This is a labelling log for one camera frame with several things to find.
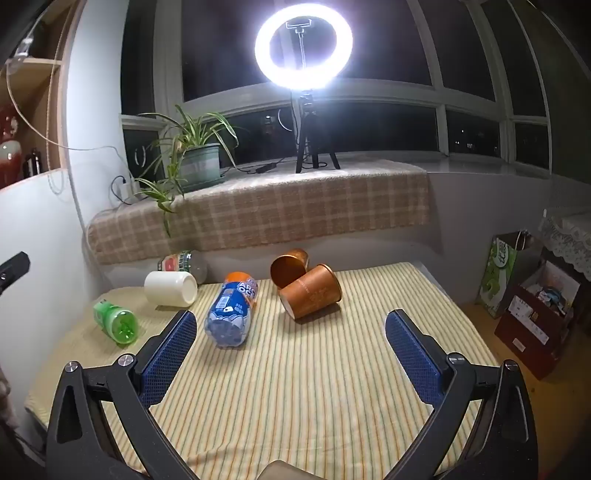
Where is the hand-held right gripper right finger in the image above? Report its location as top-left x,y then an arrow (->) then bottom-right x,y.
383,308 -> 540,480

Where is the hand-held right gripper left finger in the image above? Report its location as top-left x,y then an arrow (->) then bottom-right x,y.
46,309 -> 204,480

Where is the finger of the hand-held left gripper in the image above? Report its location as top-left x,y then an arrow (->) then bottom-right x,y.
0,251 -> 31,296

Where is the large brown paper cup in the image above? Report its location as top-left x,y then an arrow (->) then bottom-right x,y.
278,263 -> 344,320

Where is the white cup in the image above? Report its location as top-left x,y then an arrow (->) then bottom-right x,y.
143,270 -> 199,307

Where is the small brown paper cup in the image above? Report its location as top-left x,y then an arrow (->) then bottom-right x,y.
270,248 -> 310,289

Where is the green plastic bottle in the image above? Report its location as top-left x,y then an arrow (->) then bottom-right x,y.
92,298 -> 140,347

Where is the blue and orange plastic bottle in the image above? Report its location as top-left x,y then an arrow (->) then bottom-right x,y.
204,271 -> 260,347

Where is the clear bottle with red label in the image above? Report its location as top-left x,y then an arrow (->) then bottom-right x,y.
156,250 -> 209,284

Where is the dark bottle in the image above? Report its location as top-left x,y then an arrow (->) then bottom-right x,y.
23,147 -> 43,179

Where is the red vase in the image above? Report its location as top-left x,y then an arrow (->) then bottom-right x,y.
0,103 -> 25,189

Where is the red cardboard box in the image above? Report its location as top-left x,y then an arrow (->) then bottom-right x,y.
493,271 -> 583,382

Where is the green paper bag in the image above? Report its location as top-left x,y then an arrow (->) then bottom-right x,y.
475,230 -> 533,320

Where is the striped table cloth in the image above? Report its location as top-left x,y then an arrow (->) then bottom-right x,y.
23,261 -> 502,480

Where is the white power adapter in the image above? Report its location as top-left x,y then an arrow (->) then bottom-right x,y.
111,175 -> 145,205

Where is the wooden shelf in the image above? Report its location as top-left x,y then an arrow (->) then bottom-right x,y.
0,0 -> 89,191

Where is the plaid cloth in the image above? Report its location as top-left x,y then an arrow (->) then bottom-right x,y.
86,159 -> 433,267

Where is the potted spider plant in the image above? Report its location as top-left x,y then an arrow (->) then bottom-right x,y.
133,103 -> 242,239

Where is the white lace cloth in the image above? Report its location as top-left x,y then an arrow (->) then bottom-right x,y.
537,209 -> 591,283

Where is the black tripod stand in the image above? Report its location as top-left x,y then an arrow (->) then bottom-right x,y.
288,90 -> 342,175

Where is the white cable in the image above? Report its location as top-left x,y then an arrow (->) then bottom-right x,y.
6,41 -> 126,195

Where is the black cable with controller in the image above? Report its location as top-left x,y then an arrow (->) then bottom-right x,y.
221,156 -> 297,177

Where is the white window frame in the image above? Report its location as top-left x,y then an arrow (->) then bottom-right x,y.
119,0 -> 557,186

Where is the ring light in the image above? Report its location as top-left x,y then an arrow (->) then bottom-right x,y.
253,10 -> 354,91

